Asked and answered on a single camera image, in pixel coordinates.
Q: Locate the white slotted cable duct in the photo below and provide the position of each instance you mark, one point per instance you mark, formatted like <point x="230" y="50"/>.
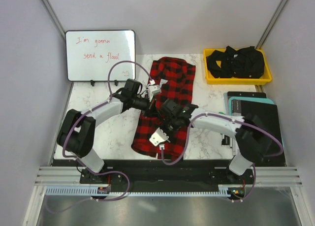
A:
<point x="80" y="191"/>

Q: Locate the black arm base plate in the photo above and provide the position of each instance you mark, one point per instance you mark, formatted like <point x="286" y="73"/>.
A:
<point x="152" y="176"/>

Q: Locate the red black plaid shirt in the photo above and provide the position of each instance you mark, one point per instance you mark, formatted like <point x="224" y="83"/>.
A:
<point x="175" y="78"/>

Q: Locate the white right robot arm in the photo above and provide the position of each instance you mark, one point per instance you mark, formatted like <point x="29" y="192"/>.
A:
<point x="252" y="140"/>

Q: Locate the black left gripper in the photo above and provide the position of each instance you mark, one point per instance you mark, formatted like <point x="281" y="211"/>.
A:
<point x="152" y="112"/>

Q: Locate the black shirt in bin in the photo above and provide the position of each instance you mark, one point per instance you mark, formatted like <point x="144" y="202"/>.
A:
<point x="242" y="63"/>

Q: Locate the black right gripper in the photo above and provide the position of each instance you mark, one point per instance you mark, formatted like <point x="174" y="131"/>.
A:
<point x="161" y="126"/>

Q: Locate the yellow plastic bin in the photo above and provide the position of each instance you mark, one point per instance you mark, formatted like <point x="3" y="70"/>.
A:
<point x="264" y="79"/>

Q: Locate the aluminium frame rail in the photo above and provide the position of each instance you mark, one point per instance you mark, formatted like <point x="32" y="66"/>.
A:
<point x="265" y="176"/>

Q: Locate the black folder stack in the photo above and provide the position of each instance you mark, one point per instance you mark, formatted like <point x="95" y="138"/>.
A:
<point x="268" y="118"/>

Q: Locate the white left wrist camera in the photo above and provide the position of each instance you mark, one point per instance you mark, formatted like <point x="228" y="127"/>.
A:
<point x="153" y="89"/>

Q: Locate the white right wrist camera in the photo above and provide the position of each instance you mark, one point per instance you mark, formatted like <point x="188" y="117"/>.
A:
<point x="158" y="138"/>

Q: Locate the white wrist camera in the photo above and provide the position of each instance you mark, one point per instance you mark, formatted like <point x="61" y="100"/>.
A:
<point x="158" y="138"/>
<point x="153" y="89"/>

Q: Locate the white dry erase board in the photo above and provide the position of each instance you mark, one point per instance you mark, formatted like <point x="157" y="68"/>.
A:
<point x="100" y="55"/>

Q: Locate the teal notebook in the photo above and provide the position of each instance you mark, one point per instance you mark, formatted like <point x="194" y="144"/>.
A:
<point x="251" y="99"/>

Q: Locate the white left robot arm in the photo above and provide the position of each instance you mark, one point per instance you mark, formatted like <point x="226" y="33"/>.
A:
<point x="77" y="132"/>

